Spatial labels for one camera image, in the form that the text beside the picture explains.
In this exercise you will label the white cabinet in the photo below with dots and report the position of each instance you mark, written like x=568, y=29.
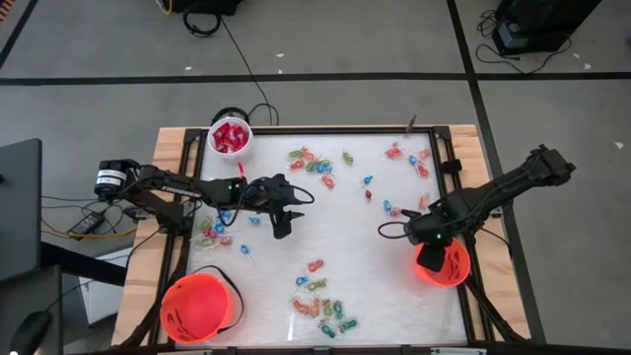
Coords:
x=103, y=301

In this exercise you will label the orange striped object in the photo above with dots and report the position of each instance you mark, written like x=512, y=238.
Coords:
x=5, y=7

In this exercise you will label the small orange halloween bucket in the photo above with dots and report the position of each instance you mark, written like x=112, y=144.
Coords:
x=456, y=268

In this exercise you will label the black desk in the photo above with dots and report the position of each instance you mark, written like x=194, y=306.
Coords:
x=29, y=296

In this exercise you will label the red tag strip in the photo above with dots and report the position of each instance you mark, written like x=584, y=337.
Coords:
x=240, y=169

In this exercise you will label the black computer mouse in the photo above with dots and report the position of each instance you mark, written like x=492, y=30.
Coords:
x=29, y=333

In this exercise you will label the dark red lollipop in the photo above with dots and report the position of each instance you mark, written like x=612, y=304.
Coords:
x=368, y=195

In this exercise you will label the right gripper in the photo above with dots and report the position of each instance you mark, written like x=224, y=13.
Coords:
x=429, y=227

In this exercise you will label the green lollipop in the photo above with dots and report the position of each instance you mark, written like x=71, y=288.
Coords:
x=204, y=225
x=203, y=242

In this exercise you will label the red candy packet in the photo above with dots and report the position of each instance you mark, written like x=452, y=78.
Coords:
x=239, y=132
x=240, y=144
x=224, y=146
x=221, y=133

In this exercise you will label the black power adapter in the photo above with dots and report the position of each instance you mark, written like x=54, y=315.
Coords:
x=87, y=223

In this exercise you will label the dark grey monitor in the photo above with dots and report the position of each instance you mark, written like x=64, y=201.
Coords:
x=20, y=207

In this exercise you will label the large black equipment case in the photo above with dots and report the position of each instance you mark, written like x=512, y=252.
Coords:
x=542, y=24

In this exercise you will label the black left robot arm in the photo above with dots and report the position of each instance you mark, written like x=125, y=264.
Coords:
x=197, y=187

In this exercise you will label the black equipment box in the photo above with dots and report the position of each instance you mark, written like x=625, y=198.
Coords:
x=207, y=5

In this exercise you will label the white plastic bucket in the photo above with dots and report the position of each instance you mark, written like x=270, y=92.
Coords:
x=230, y=157

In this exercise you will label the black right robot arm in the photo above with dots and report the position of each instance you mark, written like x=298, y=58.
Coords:
x=512, y=182

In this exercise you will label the white work surface sheet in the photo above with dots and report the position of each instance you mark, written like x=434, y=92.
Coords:
x=384, y=276

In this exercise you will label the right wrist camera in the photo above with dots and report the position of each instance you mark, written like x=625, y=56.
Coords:
x=433, y=257

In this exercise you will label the small grey rod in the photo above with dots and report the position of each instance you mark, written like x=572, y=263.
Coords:
x=410, y=124

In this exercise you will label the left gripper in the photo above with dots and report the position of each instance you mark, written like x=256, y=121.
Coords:
x=268, y=192

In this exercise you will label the black frame strut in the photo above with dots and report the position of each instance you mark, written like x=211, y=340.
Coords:
x=493, y=315
x=139, y=328

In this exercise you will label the large orange halloween bucket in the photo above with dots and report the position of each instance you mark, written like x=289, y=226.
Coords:
x=196, y=305

